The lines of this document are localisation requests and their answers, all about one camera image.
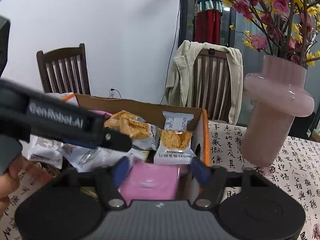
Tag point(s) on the white cracker packet upright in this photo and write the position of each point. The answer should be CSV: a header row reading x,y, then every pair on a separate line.
x,y
177,121

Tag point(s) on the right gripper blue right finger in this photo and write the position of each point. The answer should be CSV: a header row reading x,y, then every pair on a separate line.
x,y
212,182

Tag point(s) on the beige jacket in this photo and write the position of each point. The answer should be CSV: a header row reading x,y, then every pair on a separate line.
x,y
179,84

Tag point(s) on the dark wooden chair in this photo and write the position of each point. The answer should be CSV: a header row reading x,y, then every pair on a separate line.
x,y
64,70

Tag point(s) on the white silver packet in box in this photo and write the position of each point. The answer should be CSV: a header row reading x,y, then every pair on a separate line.
x,y
87,159

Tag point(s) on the pink glass vase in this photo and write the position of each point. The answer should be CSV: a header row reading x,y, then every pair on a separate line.
x,y
279,94

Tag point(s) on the pink snack packet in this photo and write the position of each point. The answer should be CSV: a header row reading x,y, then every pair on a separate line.
x,y
148,181

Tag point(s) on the person's left hand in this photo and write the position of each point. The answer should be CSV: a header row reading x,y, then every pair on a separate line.
x,y
10,182

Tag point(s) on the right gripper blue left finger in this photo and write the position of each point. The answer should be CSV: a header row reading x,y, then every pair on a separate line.
x,y
108,181

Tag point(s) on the yellow and pink flower branches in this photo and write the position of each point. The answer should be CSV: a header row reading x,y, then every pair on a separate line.
x,y
288,28

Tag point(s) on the red blue hanging garment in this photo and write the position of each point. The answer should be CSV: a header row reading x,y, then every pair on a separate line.
x,y
208,15

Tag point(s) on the red orange cardboard box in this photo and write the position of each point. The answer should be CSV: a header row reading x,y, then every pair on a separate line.
x,y
153,114

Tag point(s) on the orange cracker snack packet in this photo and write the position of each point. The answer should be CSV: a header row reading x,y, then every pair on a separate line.
x,y
143,135

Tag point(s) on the wooden chair with jacket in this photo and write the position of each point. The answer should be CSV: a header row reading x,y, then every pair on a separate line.
x,y
212,84

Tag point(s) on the silver white snack packet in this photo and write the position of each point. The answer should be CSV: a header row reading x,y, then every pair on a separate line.
x,y
45,151

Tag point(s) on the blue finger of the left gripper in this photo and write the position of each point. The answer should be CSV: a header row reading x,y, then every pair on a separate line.
x,y
87,142
115,140

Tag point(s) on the dark glass sliding door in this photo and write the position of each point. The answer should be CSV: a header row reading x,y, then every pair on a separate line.
x,y
230,38

